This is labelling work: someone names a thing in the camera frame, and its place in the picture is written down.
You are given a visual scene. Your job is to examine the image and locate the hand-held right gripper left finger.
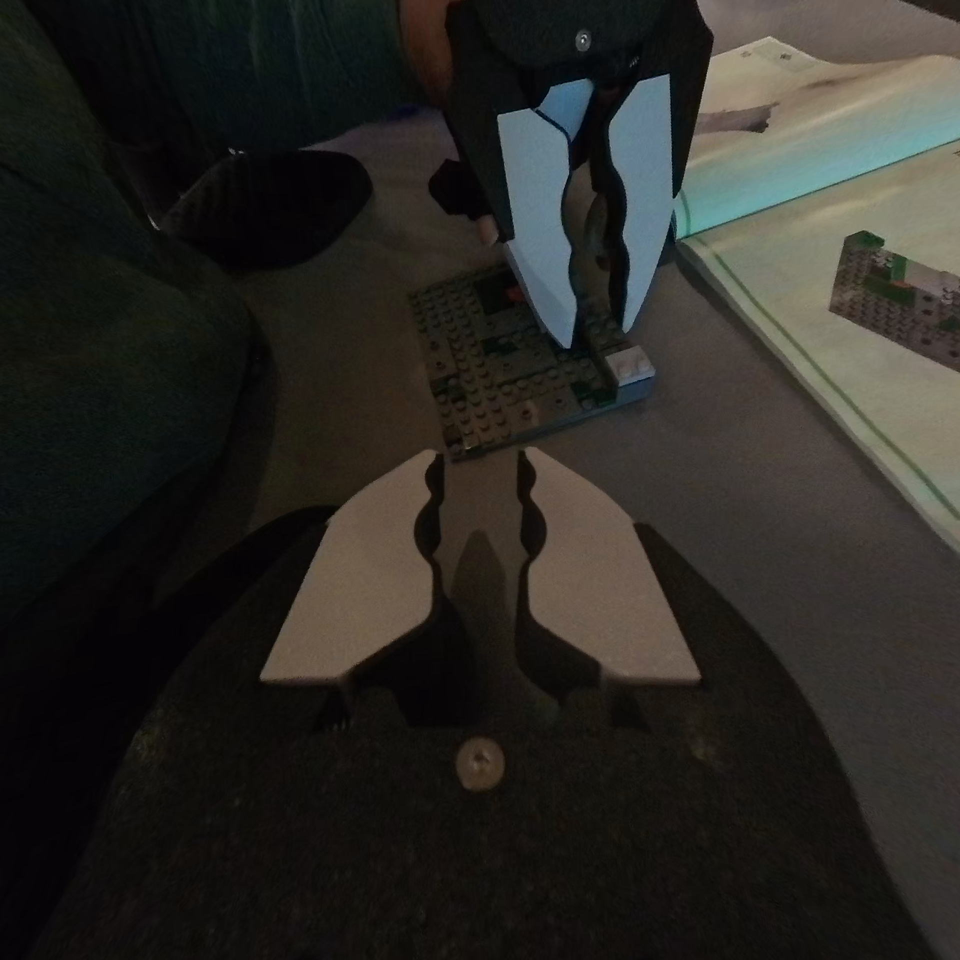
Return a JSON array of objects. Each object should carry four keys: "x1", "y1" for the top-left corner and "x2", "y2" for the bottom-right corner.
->
[{"x1": 259, "y1": 448, "x2": 445, "y2": 689}]

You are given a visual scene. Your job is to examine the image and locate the grey desk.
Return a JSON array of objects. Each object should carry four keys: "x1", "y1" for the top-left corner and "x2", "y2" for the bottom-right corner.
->
[{"x1": 142, "y1": 30, "x2": 960, "y2": 960}]

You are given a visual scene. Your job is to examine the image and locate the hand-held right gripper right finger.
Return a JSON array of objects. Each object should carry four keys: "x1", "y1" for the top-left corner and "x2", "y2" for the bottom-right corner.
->
[{"x1": 516, "y1": 447, "x2": 704, "y2": 687}]

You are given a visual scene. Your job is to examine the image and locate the open instruction booklet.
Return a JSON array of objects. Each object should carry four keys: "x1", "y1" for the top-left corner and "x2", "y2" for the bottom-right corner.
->
[{"x1": 671, "y1": 33, "x2": 960, "y2": 554}]

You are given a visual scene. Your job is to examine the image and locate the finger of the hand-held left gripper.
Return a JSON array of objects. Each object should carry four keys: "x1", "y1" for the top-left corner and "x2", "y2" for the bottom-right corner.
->
[
  {"x1": 607, "y1": 72, "x2": 675, "y2": 336},
  {"x1": 497, "y1": 78, "x2": 595, "y2": 351}
]

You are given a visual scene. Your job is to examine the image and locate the person's left hand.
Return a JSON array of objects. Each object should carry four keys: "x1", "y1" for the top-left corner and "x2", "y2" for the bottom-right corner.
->
[{"x1": 405, "y1": 0, "x2": 453, "y2": 87}]

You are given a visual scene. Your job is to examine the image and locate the grey toy brick build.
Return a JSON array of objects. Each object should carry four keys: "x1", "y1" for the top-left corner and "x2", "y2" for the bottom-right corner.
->
[{"x1": 408, "y1": 262, "x2": 660, "y2": 457}]

